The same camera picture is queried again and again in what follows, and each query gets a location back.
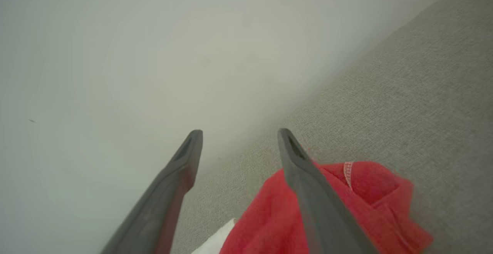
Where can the red jersey with white sleeves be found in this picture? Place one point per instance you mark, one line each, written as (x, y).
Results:
(269, 219)

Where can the grey fabric sofa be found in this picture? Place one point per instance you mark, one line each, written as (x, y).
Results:
(423, 92)

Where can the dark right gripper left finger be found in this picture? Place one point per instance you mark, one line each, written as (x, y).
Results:
(161, 208)

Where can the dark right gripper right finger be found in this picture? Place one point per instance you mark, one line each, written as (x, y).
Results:
(319, 215)

